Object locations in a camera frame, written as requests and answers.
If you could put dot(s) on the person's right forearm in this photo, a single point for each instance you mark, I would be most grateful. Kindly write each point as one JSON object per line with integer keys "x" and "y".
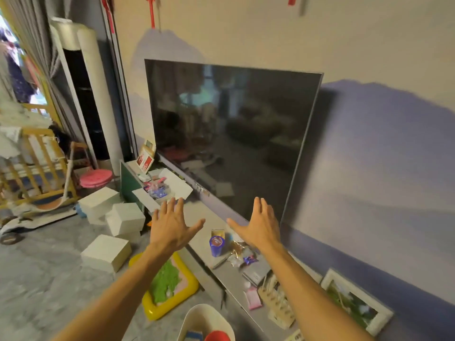
{"x": 313, "y": 301}

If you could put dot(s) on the grey curtain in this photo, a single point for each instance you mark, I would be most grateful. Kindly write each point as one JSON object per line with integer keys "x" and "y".
{"x": 35, "y": 31}

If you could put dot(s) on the white frame green photo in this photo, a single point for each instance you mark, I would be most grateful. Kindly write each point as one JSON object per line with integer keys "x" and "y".
{"x": 355, "y": 303}

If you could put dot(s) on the white tower air conditioner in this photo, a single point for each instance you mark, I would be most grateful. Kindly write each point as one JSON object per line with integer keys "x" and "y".
{"x": 99, "y": 85}

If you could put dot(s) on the white cube box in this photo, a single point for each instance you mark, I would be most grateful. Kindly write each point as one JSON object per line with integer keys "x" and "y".
{"x": 99, "y": 198}
{"x": 106, "y": 252}
{"x": 126, "y": 218}

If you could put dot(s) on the pink blue toy bundle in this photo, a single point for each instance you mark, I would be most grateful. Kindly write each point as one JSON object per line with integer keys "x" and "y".
{"x": 156, "y": 188}

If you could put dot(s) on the open white flap carton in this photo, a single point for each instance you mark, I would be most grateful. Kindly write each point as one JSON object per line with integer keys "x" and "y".
{"x": 177, "y": 186}

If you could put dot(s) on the gold clear snack wrapper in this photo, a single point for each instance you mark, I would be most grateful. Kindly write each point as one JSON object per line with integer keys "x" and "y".
{"x": 236, "y": 249}

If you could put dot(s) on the grey notebook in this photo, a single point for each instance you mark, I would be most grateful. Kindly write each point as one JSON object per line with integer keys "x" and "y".
{"x": 257, "y": 271}

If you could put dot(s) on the red white picture stand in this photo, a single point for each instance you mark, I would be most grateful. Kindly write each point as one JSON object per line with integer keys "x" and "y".
{"x": 145, "y": 161}

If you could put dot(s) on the cream plastic bucket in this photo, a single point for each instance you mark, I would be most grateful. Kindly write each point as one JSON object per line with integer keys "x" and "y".
{"x": 202, "y": 319}

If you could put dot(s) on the red plastic cup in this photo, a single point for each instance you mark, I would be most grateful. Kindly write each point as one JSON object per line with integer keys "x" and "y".
{"x": 217, "y": 336}

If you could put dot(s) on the green play sand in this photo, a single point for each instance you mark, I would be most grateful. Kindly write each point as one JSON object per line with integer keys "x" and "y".
{"x": 165, "y": 280}

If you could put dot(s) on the yellow card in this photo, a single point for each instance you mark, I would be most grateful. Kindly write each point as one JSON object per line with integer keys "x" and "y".
{"x": 218, "y": 233}

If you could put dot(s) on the yellow sand tray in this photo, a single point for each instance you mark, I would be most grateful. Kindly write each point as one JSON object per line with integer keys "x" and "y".
{"x": 188, "y": 291}

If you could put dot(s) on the white kick scooter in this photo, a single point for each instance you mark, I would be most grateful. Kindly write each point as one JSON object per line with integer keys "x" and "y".
{"x": 39, "y": 218}

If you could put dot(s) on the person's left forearm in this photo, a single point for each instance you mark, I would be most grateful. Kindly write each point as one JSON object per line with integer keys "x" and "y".
{"x": 117, "y": 298}

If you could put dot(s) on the clear plastic wrapper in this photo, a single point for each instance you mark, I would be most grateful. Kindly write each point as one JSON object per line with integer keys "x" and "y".
{"x": 235, "y": 261}

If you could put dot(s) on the blue red candy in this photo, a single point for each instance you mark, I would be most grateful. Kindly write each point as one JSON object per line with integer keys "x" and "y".
{"x": 250, "y": 259}

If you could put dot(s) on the wooden peg rack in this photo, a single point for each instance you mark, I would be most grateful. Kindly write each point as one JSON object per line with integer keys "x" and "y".
{"x": 277, "y": 301}

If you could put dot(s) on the wooden counting strip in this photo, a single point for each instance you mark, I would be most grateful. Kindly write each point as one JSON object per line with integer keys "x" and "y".
{"x": 294, "y": 336}

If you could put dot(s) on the silver wall power outlet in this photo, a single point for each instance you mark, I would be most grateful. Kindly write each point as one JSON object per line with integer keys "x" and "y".
{"x": 201, "y": 189}

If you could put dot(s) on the black flat television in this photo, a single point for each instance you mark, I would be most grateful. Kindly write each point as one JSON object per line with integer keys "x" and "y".
{"x": 231, "y": 131}

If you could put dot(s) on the blue round tub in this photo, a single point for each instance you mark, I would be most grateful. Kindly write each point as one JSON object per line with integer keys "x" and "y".
{"x": 217, "y": 246}

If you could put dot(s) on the person's right hand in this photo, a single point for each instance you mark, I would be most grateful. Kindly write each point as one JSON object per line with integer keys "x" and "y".
{"x": 261, "y": 230}

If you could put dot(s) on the wooden baby crib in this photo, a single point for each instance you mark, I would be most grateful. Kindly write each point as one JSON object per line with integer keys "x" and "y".
{"x": 35, "y": 133}

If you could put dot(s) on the grey television cabinet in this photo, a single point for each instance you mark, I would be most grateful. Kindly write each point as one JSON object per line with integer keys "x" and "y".
{"x": 199, "y": 213}

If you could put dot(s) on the person's left hand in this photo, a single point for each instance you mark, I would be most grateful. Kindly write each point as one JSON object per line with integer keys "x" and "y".
{"x": 170, "y": 230}

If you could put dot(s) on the white box blue stripe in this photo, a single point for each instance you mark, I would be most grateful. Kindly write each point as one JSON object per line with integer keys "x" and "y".
{"x": 193, "y": 336}

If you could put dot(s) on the pink round stool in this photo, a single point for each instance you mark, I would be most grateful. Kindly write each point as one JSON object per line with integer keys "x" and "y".
{"x": 96, "y": 178}

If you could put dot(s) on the pink small sachet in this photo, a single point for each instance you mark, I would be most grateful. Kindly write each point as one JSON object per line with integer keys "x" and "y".
{"x": 253, "y": 298}

